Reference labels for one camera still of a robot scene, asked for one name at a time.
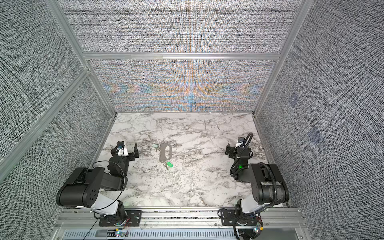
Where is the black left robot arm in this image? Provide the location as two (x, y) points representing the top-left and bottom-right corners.
(56, 141), (140, 221)

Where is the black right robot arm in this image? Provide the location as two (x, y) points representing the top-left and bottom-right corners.
(225, 143), (290, 214)

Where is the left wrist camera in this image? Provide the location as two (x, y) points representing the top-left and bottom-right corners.
(116, 141), (129, 157)

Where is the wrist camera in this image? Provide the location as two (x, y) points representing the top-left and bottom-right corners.
(116, 141), (129, 157)
(235, 137), (246, 148)

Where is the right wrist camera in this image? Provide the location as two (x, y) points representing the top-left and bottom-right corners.
(235, 137), (246, 148)

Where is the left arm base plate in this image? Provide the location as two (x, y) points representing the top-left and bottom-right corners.
(99, 210), (143, 228)

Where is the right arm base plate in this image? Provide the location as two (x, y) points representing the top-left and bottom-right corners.
(218, 208), (263, 226)

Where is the aluminium front rail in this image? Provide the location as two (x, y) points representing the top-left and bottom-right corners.
(50, 207), (311, 240)

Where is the aluminium enclosure frame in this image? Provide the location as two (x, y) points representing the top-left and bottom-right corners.
(1, 1), (314, 181)

